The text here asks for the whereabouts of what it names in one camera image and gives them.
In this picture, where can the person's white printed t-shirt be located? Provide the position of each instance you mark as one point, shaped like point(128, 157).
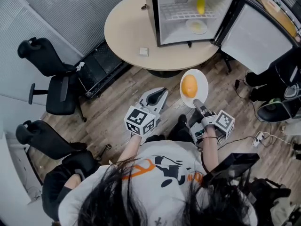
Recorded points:
point(160, 185)

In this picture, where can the person's left forearm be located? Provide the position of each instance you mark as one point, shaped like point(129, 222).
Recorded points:
point(130, 148)

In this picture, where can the small white box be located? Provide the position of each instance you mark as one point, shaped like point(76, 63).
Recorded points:
point(144, 51)

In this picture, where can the person's right forearm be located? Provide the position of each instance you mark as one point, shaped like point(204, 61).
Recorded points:
point(210, 149)

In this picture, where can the black box device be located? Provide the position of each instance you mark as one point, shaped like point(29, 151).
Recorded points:
point(235, 165)

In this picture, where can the person's black shoe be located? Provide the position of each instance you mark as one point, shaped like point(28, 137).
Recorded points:
point(182, 120)

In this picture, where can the small dark object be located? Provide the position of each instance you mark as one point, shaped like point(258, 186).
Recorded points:
point(144, 7)

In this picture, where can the white power strip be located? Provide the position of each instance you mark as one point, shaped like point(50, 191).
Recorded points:
point(258, 139)

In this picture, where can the yellow food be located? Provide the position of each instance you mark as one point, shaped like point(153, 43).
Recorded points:
point(200, 5)

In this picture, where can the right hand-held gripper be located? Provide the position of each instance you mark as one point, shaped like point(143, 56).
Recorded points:
point(224, 122)

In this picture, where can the black metal platform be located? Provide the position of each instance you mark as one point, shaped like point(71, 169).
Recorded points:
point(103, 65)

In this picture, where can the black table base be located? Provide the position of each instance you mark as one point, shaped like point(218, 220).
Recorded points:
point(164, 72)

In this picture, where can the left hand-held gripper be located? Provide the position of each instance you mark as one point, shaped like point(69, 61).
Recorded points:
point(137, 118)

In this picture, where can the person's black trouser legs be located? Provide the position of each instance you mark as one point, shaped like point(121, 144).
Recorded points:
point(175, 133)

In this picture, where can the black mini fridge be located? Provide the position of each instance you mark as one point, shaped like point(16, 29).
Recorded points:
point(244, 29)

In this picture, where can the round wooden side table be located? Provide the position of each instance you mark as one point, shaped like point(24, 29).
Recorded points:
point(281, 15)

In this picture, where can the orange round food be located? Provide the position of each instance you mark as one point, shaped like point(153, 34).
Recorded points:
point(190, 85)

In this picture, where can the black round appliance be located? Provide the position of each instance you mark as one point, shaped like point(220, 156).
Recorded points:
point(275, 109)

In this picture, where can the black office chair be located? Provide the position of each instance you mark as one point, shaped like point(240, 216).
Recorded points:
point(58, 93)
point(54, 145)

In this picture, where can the white plate with yellow food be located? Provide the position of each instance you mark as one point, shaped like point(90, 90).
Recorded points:
point(196, 26)

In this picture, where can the crumpled white paper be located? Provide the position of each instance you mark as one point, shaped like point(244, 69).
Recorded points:
point(80, 66)

